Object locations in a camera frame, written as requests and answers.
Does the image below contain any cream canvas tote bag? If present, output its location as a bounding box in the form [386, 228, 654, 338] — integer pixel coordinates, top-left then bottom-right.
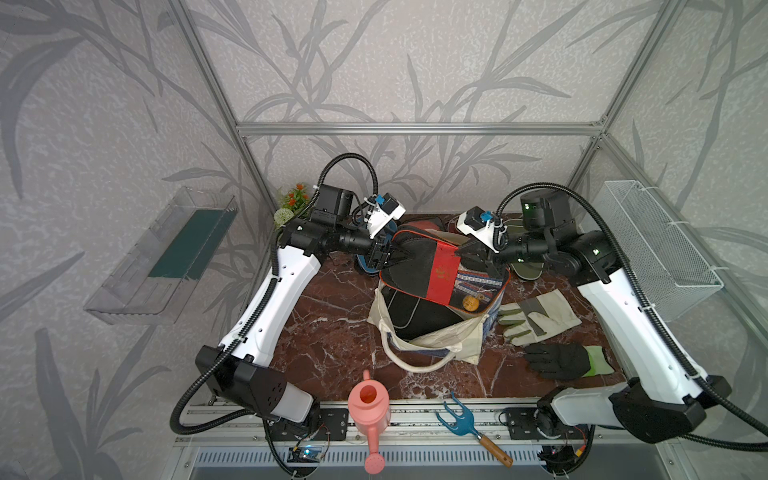
[367, 282, 505, 373]

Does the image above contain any potted plant white pot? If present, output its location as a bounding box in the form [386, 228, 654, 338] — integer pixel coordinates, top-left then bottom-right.
[273, 183, 312, 229]

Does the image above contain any olive green paddle case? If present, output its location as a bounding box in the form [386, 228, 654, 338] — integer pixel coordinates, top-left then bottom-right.
[505, 218, 544, 281]

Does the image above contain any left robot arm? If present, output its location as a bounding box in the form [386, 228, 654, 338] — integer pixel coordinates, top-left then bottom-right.
[169, 185, 405, 435]

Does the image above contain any black paddle case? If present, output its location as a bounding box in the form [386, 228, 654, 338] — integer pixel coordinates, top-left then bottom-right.
[381, 286, 464, 340]

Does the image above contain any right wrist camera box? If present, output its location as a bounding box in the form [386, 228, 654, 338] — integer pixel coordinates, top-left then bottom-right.
[456, 206, 503, 253]

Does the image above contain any teal garden hand fork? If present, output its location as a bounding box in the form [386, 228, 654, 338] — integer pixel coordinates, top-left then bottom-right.
[435, 392, 514, 468]

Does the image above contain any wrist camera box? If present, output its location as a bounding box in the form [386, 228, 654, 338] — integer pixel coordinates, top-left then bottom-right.
[365, 193, 406, 239]
[456, 206, 503, 253]

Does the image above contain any clear case red paddle set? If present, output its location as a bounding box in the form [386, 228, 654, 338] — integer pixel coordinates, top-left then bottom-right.
[404, 218, 446, 236]

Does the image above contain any black green gardening glove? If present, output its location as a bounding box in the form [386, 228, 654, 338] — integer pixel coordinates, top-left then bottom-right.
[524, 343, 615, 381]

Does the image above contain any blue paddle case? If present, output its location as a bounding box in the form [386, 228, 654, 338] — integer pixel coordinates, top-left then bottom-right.
[354, 255, 379, 277]

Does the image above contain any white wire mesh basket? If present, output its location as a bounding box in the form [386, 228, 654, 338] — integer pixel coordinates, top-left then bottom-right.
[592, 180, 723, 323]

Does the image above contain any grey green gardening glove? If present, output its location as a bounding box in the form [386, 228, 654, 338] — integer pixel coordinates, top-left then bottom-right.
[497, 290, 581, 347]

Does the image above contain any clear acrylic wall shelf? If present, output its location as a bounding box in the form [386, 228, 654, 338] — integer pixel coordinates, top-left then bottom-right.
[84, 187, 239, 326]

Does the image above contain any aluminium front rail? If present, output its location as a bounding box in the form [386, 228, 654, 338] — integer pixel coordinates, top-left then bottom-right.
[173, 398, 679, 448]

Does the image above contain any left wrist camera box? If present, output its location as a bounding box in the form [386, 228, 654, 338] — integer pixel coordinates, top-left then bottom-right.
[365, 193, 406, 239]

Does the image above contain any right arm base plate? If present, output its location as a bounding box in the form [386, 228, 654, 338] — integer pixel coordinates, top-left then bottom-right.
[497, 406, 590, 441]

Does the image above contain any pink watering can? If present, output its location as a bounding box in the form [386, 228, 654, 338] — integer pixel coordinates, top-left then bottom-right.
[347, 370, 391, 475]

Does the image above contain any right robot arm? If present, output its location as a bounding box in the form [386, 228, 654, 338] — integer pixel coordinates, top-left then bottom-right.
[457, 182, 767, 453]

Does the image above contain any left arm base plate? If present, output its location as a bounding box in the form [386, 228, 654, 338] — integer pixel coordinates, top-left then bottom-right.
[267, 407, 350, 442]

